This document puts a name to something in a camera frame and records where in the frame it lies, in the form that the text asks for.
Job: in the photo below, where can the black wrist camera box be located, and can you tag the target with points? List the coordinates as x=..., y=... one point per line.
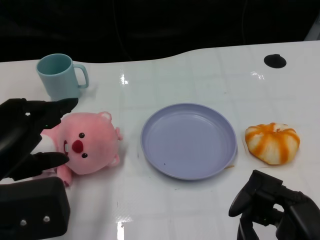
x=32, y=205

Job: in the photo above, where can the orange white striped bun toy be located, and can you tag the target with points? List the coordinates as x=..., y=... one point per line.
x=272, y=145

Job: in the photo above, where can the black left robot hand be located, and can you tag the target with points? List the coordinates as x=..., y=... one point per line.
x=17, y=130

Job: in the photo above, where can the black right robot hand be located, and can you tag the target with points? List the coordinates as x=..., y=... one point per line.
x=297, y=215

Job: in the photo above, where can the black round table grommet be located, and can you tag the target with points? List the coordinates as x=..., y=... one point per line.
x=275, y=61

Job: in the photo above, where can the lavender plastic plate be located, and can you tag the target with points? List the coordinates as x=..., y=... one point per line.
x=187, y=142

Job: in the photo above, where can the pink plush beaver doll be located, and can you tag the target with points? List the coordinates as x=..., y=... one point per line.
x=95, y=135

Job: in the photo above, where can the teal plastic mug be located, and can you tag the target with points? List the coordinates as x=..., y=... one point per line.
x=62, y=82

